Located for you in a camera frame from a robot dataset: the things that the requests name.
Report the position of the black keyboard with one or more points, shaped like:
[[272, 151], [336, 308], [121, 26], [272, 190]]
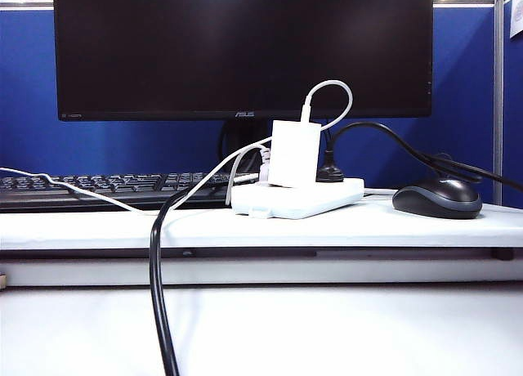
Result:
[[102, 184]]

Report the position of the white paper sheet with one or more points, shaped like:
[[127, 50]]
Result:
[[517, 16]]

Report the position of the grey metal partition post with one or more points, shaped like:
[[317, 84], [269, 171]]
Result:
[[498, 106]]

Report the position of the black ASUS monitor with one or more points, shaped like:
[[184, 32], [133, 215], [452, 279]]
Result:
[[204, 45]]

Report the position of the white charger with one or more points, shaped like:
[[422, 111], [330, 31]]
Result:
[[294, 155]]

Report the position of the small wooden block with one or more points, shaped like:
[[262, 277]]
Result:
[[2, 280]]

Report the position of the black computer mouse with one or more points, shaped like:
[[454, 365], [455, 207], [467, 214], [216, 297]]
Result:
[[439, 198]]

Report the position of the white power strip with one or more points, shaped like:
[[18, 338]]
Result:
[[294, 203]]

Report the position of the black monitor stand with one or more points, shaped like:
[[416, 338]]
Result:
[[245, 137]]

